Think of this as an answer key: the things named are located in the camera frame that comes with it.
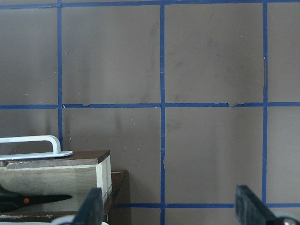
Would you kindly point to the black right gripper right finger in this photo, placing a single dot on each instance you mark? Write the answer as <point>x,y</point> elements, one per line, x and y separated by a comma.
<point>250,210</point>

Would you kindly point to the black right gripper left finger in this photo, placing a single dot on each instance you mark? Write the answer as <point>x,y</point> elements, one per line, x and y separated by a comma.
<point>91,211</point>

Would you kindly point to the light wooden drawer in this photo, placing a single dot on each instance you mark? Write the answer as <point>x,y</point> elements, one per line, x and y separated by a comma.
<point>74,175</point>

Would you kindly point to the grey orange scissors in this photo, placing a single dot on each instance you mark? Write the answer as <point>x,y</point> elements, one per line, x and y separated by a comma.
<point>10,200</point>

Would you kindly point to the dark brown wooden cabinet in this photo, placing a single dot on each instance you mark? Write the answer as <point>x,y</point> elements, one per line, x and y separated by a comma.
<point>112,215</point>

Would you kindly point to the white drawer handle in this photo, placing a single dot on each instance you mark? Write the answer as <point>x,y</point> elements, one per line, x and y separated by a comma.
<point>31,147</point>

